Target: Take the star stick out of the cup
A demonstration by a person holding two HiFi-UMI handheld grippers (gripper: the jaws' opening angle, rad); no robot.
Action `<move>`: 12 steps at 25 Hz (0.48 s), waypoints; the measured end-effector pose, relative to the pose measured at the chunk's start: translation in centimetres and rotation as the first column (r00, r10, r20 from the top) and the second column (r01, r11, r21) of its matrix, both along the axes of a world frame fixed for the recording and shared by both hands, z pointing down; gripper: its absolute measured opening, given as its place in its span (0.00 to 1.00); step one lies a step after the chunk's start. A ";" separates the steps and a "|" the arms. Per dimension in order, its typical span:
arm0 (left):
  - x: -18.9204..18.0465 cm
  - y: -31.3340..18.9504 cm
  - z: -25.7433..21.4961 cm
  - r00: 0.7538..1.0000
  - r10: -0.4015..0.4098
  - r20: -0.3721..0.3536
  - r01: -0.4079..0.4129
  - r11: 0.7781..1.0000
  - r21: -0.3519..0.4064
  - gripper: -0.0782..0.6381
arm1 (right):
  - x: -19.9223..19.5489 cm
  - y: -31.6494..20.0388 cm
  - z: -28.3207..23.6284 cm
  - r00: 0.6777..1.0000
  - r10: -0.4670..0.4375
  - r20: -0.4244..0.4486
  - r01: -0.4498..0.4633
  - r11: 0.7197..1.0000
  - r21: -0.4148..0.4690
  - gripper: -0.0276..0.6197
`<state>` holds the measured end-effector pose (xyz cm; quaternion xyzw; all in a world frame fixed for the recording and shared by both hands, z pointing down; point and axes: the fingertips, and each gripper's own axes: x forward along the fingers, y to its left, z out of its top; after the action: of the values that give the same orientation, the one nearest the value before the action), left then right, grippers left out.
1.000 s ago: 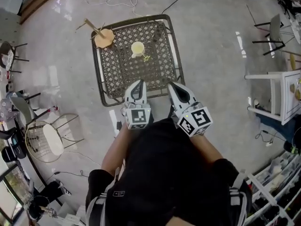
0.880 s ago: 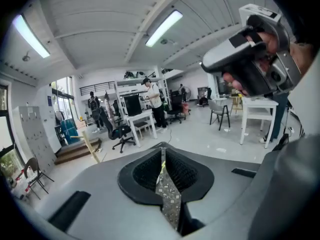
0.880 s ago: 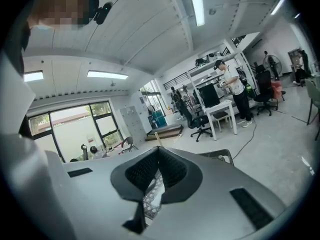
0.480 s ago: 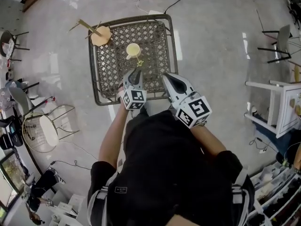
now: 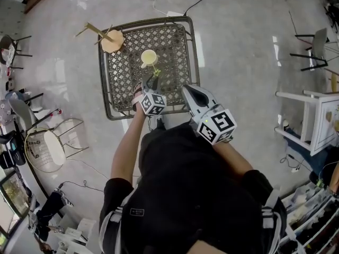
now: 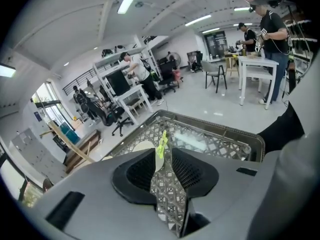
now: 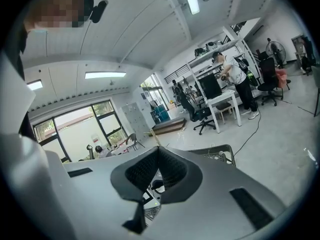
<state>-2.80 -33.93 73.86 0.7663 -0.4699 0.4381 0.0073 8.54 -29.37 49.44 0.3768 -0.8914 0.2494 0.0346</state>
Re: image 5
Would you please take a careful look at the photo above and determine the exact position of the thin black floor cable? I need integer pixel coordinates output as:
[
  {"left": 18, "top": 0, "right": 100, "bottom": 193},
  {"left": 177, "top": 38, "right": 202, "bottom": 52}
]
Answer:
[{"left": 57, "top": 157, "right": 110, "bottom": 193}]

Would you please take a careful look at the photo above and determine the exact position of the dark woven lattice table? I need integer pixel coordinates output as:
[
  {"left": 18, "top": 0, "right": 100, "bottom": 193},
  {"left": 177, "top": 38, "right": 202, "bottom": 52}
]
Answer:
[{"left": 97, "top": 16, "right": 201, "bottom": 121}]

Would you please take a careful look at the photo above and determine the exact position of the black framed monitor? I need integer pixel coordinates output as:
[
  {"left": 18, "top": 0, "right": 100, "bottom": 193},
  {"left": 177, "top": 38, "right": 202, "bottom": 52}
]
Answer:
[{"left": 0, "top": 170, "right": 30, "bottom": 223}]

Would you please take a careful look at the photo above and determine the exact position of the gold wire chair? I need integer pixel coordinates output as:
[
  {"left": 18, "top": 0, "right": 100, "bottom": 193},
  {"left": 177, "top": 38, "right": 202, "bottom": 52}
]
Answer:
[{"left": 24, "top": 117, "right": 90, "bottom": 174}]

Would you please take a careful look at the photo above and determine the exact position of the grey shoulder strap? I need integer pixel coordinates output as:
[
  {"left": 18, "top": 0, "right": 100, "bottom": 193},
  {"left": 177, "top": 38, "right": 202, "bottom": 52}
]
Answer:
[
  {"left": 260, "top": 188, "right": 284, "bottom": 254},
  {"left": 99, "top": 191, "right": 131, "bottom": 254}
]

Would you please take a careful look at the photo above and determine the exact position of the green star stick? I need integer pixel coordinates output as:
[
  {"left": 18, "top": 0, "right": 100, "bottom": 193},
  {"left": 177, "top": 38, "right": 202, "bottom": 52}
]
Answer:
[{"left": 149, "top": 62, "right": 162, "bottom": 77}]

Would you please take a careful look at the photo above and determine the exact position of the person's black shirt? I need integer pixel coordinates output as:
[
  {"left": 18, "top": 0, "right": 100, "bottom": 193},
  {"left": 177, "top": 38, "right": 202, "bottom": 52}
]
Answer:
[{"left": 99, "top": 122, "right": 288, "bottom": 254}]

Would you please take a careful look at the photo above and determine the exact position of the black metal chair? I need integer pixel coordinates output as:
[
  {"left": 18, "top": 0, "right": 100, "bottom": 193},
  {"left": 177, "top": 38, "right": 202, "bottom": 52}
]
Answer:
[{"left": 0, "top": 34, "right": 33, "bottom": 70}]

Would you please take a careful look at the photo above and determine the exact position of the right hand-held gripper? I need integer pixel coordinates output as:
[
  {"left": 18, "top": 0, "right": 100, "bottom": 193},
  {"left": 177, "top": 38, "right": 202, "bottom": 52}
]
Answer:
[{"left": 181, "top": 85, "right": 238, "bottom": 146}]

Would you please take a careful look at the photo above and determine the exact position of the person's left forearm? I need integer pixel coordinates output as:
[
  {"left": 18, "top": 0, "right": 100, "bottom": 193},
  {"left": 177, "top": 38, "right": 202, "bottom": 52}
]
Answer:
[{"left": 110, "top": 105, "right": 149, "bottom": 182}]

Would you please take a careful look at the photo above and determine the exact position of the round wooden stool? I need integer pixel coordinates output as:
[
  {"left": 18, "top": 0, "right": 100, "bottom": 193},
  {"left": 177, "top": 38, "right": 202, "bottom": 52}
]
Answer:
[{"left": 75, "top": 22, "right": 125, "bottom": 53}]

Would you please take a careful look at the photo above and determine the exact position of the grey chair with black legs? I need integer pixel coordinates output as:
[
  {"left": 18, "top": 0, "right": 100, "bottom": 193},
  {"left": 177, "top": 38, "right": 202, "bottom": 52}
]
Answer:
[{"left": 289, "top": 28, "right": 332, "bottom": 72}]

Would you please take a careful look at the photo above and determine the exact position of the pale yellow cup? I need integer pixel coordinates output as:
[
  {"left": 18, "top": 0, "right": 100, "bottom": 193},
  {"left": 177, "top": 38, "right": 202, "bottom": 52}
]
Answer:
[{"left": 140, "top": 49, "right": 160, "bottom": 69}]

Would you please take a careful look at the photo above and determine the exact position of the white storage shelf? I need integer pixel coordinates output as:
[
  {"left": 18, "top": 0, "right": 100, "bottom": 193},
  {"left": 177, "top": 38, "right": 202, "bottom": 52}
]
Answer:
[{"left": 280, "top": 180, "right": 339, "bottom": 254}]

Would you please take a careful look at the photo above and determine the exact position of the grey shell chair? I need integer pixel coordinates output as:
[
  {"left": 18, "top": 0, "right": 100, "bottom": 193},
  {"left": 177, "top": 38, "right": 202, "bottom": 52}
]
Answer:
[{"left": 7, "top": 92, "right": 57, "bottom": 135}]

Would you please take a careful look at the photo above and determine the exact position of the white square side table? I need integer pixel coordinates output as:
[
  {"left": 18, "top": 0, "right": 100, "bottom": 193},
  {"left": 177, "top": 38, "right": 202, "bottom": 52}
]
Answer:
[{"left": 274, "top": 89, "right": 339, "bottom": 157}]

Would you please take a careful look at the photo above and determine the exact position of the person's right forearm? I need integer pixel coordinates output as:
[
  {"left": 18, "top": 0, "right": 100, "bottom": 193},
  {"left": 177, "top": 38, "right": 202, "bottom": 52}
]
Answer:
[{"left": 211, "top": 138, "right": 255, "bottom": 178}]

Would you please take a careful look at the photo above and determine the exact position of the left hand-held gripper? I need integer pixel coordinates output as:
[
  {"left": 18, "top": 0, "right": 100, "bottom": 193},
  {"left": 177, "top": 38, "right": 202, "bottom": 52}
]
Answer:
[{"left": 140, "top": 76, "right": 167, "bottom": 116}]

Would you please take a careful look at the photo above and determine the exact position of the person's left hand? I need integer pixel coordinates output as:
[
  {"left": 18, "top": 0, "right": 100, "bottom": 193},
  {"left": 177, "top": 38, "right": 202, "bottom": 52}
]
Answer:
[{"left": 131, "top": 82, "right": 145, "bottom": 112}]

